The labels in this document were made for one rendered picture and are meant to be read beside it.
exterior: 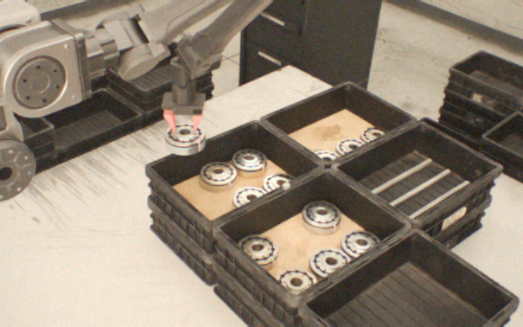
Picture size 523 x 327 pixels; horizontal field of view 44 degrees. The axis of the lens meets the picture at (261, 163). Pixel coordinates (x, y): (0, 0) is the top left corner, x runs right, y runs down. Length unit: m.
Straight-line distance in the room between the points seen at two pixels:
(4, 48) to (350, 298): 0.93
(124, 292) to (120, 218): 0.29
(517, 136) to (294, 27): 1.13
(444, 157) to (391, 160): 0.16
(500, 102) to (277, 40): 1.11
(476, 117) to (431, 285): 1.62
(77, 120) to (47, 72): 1.91
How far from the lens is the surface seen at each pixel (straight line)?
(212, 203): 1.78
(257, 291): 1.53
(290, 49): 3.27
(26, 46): 1.09
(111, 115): 3.01
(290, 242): 1.67
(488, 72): 3.39
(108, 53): 1.15
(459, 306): 1.62
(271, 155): 1.93
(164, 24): 1.19
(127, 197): 2.02
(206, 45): 1.45
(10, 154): 1.42
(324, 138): 2.06
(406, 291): 1.62
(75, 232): 1.92
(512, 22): 4.90
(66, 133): 2.91
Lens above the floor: 1.97
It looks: 36 degrees down
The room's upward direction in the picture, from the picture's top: 4 degrees clockwise
